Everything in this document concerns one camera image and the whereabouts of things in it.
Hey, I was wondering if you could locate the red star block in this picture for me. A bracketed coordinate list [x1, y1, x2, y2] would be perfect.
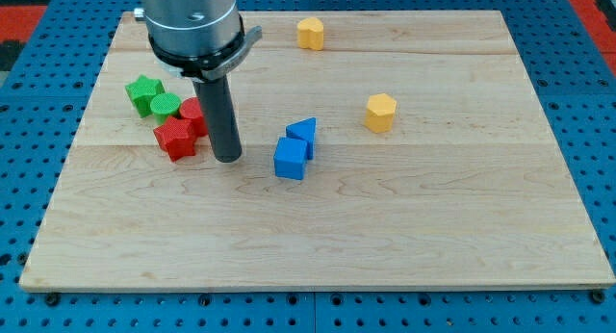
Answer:
[153, 116, 196, 162]

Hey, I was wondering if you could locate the green star block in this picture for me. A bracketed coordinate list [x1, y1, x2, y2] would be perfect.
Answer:
[125, 75, 165, 117]

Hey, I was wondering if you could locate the blue triangle block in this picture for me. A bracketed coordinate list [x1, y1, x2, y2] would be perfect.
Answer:
[286, 117, 317, 160]

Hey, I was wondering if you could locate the yellow heart block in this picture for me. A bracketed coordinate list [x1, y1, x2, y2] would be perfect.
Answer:
[296, 17, 324, 51]

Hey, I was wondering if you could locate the green cylinder block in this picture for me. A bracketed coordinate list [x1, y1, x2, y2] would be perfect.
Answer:
[149, 92, 182, 125]

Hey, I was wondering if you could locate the yellow hexagon block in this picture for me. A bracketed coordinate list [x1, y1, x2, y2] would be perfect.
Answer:
[364, 93, 397, 133]

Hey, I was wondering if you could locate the wooden board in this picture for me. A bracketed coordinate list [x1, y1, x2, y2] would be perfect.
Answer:
[20, 11, 615, 293]

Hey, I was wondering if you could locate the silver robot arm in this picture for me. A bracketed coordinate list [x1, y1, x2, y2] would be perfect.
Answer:
[140, 0, 263, 163]

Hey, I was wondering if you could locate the blue cube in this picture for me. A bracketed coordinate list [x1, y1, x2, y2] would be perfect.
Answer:
[273, 137, 308, 180]

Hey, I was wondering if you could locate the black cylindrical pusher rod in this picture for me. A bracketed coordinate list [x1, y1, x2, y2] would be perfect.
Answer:
[192, 76, 242, 163]

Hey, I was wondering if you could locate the red cylinder block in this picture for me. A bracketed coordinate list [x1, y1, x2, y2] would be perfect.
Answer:
[179, 97, 208, 137]

